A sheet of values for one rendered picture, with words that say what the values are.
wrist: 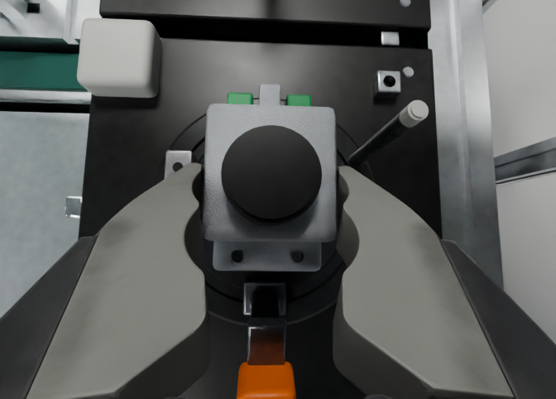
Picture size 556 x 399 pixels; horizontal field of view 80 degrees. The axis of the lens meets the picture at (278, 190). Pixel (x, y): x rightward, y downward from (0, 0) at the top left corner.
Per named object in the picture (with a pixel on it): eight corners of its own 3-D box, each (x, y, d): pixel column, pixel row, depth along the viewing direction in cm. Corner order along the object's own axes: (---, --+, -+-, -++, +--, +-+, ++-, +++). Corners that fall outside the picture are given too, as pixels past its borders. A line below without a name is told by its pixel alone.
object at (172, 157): (195, 189, 20) (190, 185, 19) (170, 188, 20) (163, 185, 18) (197, 156, 20) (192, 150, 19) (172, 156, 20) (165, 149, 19)
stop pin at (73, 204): (109, 220, 26) (81, 217, 22) (93, 219, 26) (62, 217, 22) (110, 202, 26) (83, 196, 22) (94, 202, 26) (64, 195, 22)
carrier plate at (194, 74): (436, 388, 23) (453, 403, 21) (79, 391, 22) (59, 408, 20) (420, 61, 26) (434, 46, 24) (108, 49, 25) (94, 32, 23)
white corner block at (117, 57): (166, 109, 25) (148, 84, 21) (103, 107, 25) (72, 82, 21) (170, 50, 25) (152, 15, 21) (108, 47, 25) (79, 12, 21)
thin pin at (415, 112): (361, 166, 21) (430, 119, 12) (348, 166, 21) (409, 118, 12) (361, 154, 21) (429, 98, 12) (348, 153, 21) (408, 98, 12)
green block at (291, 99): (299, 146, 21) (311, 118, 16) (280, 146, 21) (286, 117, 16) (299, 127, 21) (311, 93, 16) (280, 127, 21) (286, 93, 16)
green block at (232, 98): (254, 145, 21) (252, 116, 16) (234, 144, 21) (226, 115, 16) (254, 126, 21) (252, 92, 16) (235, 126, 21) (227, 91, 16)
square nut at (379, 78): (395, 98, 24) (401, 93, 23) (373, 98, 24) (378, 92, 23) (395, 77, 24) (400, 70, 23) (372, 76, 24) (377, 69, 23)
